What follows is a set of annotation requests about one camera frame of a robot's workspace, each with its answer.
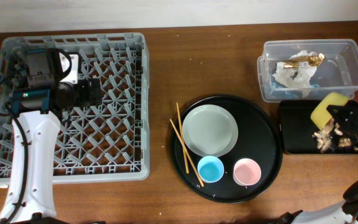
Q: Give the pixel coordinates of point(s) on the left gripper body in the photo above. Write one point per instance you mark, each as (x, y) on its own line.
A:
(80, 94)

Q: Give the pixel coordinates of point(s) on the yellow bowl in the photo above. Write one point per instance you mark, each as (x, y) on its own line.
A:
(320, 115)

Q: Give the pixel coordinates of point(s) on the nut shell food scraps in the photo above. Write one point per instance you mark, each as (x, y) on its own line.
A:
(331, 138)

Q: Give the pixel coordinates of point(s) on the gold foil wrapper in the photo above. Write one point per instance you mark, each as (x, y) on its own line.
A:
(304, 61)

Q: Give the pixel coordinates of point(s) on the white napkin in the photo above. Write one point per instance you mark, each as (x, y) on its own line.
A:
(297, 71)

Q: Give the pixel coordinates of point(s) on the pink cup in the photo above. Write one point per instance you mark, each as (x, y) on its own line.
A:
(246, 172)

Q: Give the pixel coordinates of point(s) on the grey round plate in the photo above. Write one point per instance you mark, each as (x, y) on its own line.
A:
(210, 130)

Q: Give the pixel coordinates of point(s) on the light blue cup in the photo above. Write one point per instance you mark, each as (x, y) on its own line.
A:
(210, 169)

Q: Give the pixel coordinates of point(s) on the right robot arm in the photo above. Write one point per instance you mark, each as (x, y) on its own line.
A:
(345, 211)

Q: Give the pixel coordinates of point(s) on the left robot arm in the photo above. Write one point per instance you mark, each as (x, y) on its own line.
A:
(51, 87)

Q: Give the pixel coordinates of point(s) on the grey plastic dishwasher rack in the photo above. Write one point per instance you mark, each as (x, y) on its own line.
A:
(105, 143)

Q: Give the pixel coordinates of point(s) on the clear plastic waste bin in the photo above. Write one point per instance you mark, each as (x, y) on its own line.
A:
(337, 73)

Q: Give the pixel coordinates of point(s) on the black rectangular tray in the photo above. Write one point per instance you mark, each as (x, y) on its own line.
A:
(297, 128)

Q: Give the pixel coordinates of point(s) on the round black serving tray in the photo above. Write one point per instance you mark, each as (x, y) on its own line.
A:
(258, 140)

